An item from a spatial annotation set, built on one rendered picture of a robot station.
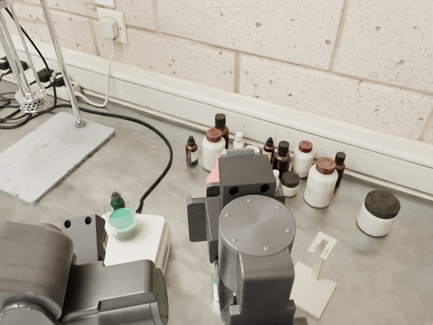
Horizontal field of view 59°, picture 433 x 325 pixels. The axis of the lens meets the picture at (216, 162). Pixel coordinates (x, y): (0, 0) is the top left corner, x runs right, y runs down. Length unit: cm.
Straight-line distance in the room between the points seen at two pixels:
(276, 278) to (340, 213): 62
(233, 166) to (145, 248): 40
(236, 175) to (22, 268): 19
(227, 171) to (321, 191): 54
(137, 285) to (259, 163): 16
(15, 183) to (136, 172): 28
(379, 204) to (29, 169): 79
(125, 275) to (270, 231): 16
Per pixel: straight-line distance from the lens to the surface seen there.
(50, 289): 35
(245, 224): 28
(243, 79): 97
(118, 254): 69
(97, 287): 39
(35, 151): 107
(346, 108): 92
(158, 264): 69
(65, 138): 108
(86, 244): 48
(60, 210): 91
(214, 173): 42
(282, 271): 26
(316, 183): 82
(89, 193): 92
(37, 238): 37
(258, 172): 31
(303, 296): 73
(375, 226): 83
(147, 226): 71
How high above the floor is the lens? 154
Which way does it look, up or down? 42 degrees down
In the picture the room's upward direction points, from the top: straight up
